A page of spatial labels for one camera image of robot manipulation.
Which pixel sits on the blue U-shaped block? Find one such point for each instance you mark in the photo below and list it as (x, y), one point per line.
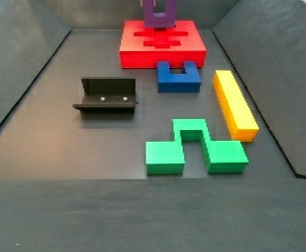
(185, 82)

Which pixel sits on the purple U-shaped block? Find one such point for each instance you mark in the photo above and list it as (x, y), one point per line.
(157, 20)

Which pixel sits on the red puzzle board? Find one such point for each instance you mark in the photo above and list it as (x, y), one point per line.
(147, 46)

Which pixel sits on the black angle bracket fixture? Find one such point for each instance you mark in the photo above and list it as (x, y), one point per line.
(108, 94)

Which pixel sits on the green zigzag block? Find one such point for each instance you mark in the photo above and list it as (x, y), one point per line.
(224, 155)

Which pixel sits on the yellow long bar block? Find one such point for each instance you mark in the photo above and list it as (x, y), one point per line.
(240, 119)

